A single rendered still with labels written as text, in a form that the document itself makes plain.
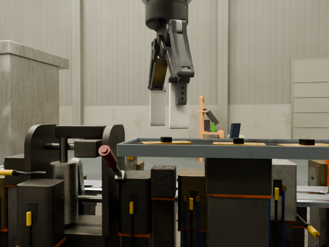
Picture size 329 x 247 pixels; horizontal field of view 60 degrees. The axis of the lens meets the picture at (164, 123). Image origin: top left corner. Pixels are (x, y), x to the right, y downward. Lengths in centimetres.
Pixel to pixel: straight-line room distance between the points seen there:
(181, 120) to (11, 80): 433
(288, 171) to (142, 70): 942
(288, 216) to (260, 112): 877
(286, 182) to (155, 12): 42
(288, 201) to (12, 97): 434
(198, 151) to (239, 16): 951
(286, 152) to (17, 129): 448
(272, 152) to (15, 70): 452
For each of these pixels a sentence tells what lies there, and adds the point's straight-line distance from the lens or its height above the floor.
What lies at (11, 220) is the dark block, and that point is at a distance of 74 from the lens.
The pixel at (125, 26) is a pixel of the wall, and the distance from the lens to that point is 1049.
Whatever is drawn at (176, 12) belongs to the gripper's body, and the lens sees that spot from 50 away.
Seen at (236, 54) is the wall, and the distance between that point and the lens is 957.
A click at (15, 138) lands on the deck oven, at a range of 473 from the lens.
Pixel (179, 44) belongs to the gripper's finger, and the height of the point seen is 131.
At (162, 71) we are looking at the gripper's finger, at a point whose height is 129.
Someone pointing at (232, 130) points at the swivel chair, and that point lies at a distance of 680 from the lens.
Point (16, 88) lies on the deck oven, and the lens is 475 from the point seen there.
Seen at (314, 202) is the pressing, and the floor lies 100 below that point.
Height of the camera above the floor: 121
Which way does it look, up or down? 1 degrees down
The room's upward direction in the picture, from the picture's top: straight up
